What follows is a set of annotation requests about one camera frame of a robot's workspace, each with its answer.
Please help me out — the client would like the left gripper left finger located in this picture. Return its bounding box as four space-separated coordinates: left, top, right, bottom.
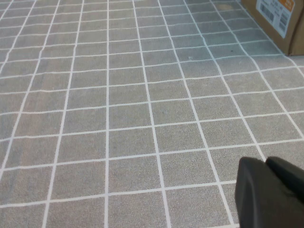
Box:
234 156 304 228

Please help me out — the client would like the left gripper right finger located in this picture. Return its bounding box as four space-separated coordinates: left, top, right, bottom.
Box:
265 155 304 204

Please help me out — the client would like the brown cardboard shoe box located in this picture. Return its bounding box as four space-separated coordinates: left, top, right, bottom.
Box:
241 0 304 57

